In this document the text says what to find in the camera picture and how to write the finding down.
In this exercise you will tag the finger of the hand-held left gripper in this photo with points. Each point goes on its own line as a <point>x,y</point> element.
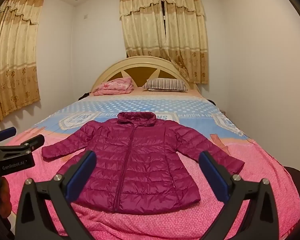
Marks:
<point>32,143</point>
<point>6,133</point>

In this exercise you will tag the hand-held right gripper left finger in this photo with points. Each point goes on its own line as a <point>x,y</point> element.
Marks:
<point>82,175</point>

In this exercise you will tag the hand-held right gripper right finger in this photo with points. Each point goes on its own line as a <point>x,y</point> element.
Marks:
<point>212,175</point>

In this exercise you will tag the magenta puffer jacket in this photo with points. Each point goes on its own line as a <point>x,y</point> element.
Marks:
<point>145,160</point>

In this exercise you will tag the person's left hand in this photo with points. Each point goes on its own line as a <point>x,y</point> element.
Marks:
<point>5,197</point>

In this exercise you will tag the beige floral curtain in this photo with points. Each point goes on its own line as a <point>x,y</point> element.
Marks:
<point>142,30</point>
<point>187,35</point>
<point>12,55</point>

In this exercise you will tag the bed with pink blue bedspread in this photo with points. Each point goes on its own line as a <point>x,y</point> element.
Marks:
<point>165,105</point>

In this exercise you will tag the dark rounded object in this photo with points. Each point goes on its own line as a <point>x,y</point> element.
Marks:
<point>297,180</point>

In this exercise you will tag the folded pink floral quilt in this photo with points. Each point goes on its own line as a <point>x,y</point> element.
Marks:
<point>115,86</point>

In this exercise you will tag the pink bed sheet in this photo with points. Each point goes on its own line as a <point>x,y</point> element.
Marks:
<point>140,92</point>

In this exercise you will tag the striped pillow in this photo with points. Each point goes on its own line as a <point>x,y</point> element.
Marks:
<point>165,83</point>

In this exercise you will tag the cream wooden bed headboard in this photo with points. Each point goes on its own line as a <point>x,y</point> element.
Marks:
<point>110,67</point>

